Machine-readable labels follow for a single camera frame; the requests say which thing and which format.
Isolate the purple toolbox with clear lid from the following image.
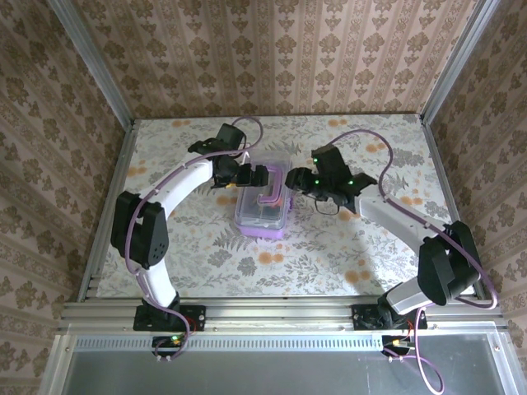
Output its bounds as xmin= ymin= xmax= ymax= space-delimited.
xmin=233 ymin=151 xmax=294 ymax=240

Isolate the black controller board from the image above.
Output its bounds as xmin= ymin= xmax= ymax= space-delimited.
xmin=151 ymin=333 xmax=187 ymax=360
xmin=380 ymin=333 xmax=417 ymax=360

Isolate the grey metal plate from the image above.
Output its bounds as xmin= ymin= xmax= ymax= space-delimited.
xmin=39 ymin=332 xmax=514 ymax=395

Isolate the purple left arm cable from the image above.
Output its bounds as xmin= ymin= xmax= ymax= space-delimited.
xmin=127 ymin=117 xmax=264 ymax=363

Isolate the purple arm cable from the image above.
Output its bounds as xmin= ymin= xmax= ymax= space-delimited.
xmin=127 ymin=117 xmax=264 ymax=363
xmin=328 ymin=129 xmax=499 ymax=392

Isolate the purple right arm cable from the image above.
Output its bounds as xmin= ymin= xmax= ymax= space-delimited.
xmin=328 ymin=129 xmax=499 ymax=392

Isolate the aluminium table side rail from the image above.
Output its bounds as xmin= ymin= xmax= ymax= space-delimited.
xmin=77 ymin=118 xmax=139 ymax=304
xmin=419 ymin=114 xmax=487 ymax=300

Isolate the aluminium frame post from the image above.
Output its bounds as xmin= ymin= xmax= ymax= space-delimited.
xmin=422 ymin=0 xmax=497 ymax=123
xmin=47 ymin=0 xmax=135 ymax=124

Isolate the slotted grey cable duct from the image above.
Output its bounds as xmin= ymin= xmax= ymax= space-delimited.
xmin=73 ymin=333 xmax=507 ymax=349

